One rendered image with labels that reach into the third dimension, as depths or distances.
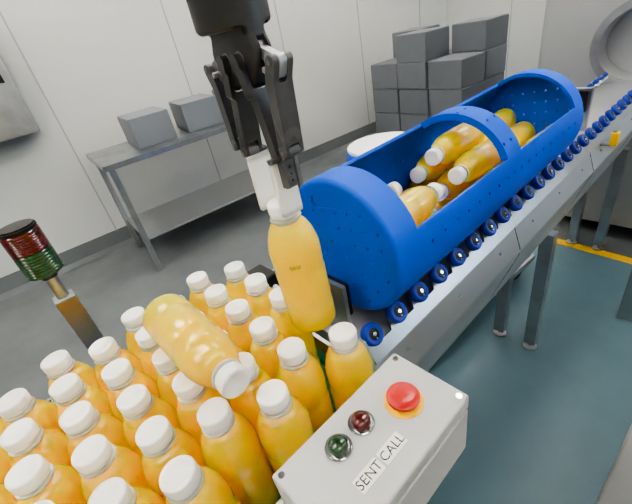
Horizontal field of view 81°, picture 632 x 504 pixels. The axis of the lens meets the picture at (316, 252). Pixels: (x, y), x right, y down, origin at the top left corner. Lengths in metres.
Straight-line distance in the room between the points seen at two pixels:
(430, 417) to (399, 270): 0.27
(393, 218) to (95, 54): 3.44
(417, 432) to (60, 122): 3.63
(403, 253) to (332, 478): 0.36
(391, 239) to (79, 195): 3.48
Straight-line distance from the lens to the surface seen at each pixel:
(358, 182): 0.63
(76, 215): 3.92
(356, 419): 0.42
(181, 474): 0.46
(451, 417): 0.44
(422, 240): 0.66
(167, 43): 4.00
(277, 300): 0.60
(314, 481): 0.41
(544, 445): 1.76
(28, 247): 0.82
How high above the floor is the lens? 1.47
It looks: 31 degrees down
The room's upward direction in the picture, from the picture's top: 12 degrees counter-clockwise
